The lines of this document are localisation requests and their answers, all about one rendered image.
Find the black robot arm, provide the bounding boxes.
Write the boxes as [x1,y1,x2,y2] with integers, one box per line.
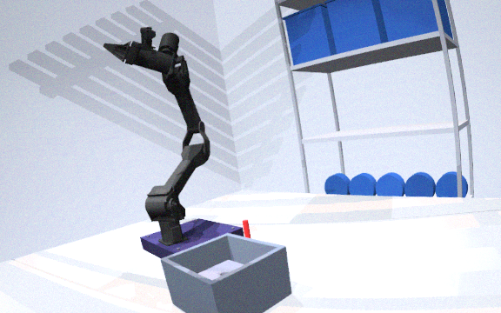
[140,26,210,246]

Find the white square plate with hole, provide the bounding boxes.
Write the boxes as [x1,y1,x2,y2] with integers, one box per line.
[198,260,243,280]

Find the red peg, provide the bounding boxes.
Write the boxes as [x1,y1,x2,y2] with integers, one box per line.
[243,220,251,238]

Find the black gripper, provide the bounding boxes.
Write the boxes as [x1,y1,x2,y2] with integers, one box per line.
[104,41,158,70]

